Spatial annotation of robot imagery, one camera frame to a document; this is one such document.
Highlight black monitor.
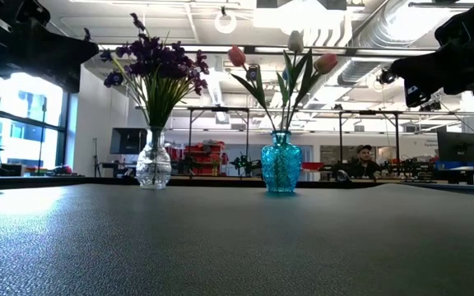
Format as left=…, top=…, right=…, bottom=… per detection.
left=109, top=127, right=148, bottom=155
left=436, top=130, right=474, bottom=164

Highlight clear glass vase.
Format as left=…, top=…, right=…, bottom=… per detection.
left=135, top=126, right=173, bottom=191

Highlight blue glass vase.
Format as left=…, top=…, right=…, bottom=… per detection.
left=260, top=130, right=304, bottom=194

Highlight black ceiling camera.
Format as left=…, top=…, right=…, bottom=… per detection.
left=245, top=64, right=262, bottom=82

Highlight red storage bins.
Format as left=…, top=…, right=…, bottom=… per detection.
left=170, top=139, right=229, bottom=177

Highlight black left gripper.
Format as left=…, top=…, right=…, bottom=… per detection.
left=0, top=0, right=100, bottom=95

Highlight person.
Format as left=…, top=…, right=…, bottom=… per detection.
left=345, top=143, right=383, bottom=179

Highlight white ring lamp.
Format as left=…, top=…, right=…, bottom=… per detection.
left=214, top=11, right=239, bottom=35

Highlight silver ventilation duct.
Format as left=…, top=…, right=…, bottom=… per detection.
left=335, top=0, right=431, bottom=87

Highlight red tulip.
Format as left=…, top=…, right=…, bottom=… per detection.
left=225, top=44, right=279, bottom=133

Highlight black ceiling device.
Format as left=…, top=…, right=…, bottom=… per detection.
left=378, top=67, right=395, bottom=86
left=420, top=100, right=444, bottom=113

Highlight ceiling light strip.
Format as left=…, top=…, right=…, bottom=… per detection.
left=350, top=49, right=438, bottom=58

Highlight black table mat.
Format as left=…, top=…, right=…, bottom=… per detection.
left=0, top=183, right=474, bottom=296

